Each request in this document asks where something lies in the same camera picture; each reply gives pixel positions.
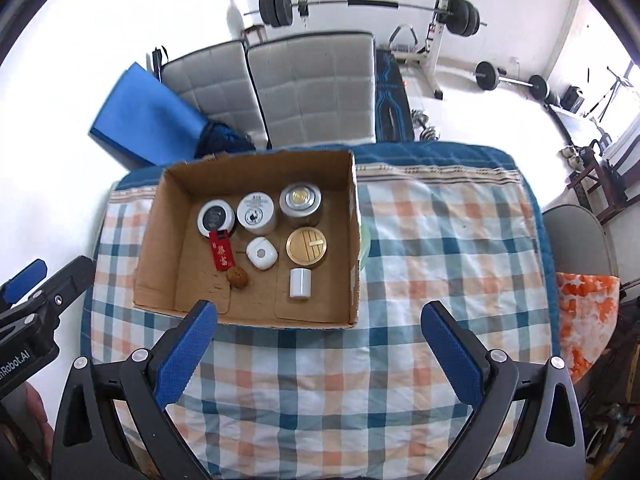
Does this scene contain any red lighter box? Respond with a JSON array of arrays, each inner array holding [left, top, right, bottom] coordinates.
[[208, 230, 235, 272]]

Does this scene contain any white round black-lid jar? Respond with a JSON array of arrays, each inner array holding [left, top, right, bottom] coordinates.
[[196, 200, 236, 238]]

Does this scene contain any brown walnut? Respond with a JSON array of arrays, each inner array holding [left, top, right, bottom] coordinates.
[[226, 266, 250, 289]]

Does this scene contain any white earbud case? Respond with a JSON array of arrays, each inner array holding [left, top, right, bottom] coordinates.
[[245, 236, 279, 271]]

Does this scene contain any white plastic cylinder cup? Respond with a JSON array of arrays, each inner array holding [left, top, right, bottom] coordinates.
[[288, 268, 312, 300]]

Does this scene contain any gold round tin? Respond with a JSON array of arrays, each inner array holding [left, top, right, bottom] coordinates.
[[285, 226, 328, 268]]

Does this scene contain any silver metal round tin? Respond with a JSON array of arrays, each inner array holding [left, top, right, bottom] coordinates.
[[279, 182, 322, 228]]

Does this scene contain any person's hand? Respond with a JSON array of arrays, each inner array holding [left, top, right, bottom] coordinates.
[[1, 382, 54, 462]]

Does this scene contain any orange white floral cloth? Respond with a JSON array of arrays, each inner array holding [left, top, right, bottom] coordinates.
[[555, 272, 620, 384]]

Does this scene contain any grey chair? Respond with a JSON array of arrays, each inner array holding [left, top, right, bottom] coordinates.
[[542, 204, 618, 276]]

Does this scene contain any dark blue knitted yarn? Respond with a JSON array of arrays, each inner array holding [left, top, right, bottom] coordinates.
[[194, 120, 256, 159]]

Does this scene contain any cardboard box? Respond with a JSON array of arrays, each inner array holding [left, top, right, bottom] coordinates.
[[134, 151, 360, 328]]

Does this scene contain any plaid checkered blanket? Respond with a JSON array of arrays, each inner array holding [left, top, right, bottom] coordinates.
[[79, 142, 559, 480]]

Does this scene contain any dark wooden rack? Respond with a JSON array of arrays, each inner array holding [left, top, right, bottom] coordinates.
[[566, 136, 639, 226]]

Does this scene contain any chrome dumbbell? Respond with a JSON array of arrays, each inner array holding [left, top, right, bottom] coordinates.
[[411, 110, 439, 142]]

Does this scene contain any barbell with black plates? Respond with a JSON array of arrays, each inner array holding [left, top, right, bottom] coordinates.
[[243, 0, 490, 39]]

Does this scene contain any small barbell on floor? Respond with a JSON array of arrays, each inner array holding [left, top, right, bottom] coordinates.
[[474, 61, 550, 101]]

